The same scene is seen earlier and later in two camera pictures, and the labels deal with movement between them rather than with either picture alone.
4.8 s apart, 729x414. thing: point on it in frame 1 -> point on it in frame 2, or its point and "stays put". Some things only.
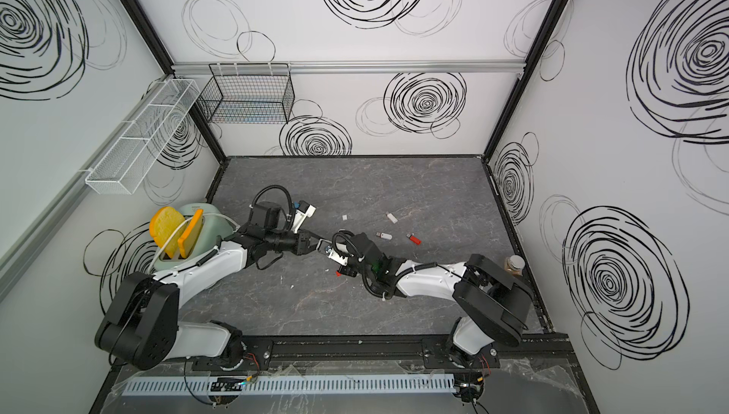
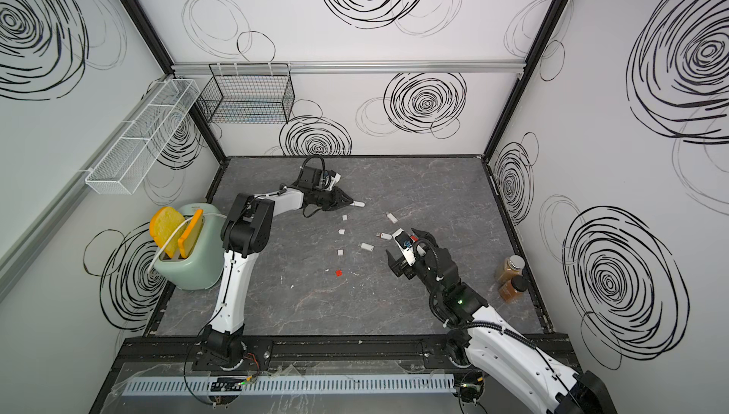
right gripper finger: x=347 y=271 -> x=397 y=266
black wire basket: x=247 y=93 stays put
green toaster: x=215 y=228 stays put
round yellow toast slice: x=167 y=225 stays put
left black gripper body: x=283 y=241 -> x=324 y=198
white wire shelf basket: x=124 y=166 stays put
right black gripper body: x=369 y=277 -> x=421 y=270
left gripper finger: x=313 y=239 -> x=343 y=195
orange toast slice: x=189 y=237 stays put
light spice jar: x=514 y=264 stays put
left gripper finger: x=305 y=247 -> x=340 y=203
